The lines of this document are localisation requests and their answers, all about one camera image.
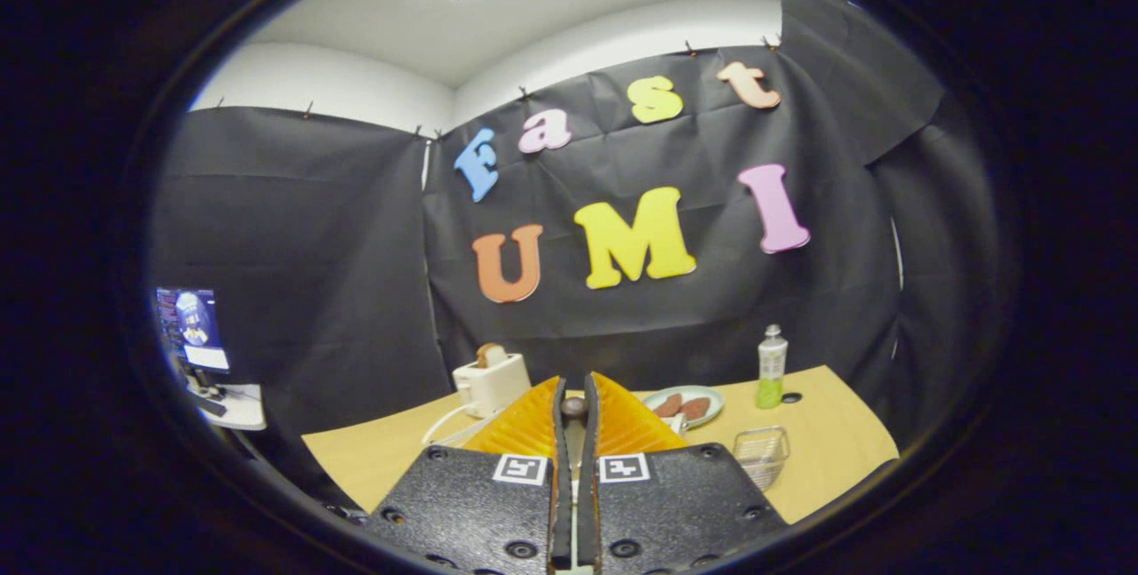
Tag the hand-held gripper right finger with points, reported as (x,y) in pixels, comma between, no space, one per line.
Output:
(587,522)

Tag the green drink bottle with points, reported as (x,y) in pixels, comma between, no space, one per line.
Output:
(772,366)

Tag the pale green plate with meat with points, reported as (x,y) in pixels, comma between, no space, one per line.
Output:
(716,397)

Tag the white side desk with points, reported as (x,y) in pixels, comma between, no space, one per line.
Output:
(244,406)

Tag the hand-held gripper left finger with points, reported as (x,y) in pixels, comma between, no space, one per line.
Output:
(562,522)

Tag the computer monitor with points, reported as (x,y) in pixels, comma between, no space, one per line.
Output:
(191,326)

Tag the brown meat piece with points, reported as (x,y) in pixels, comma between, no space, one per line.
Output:
(668,405)
(695,408)

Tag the black backdrop cloth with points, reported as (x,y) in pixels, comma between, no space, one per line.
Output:
(356,291)

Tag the white toaster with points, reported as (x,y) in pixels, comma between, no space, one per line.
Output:
(493,387)

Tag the toast bread slice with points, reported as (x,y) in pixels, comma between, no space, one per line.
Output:
(491,355)

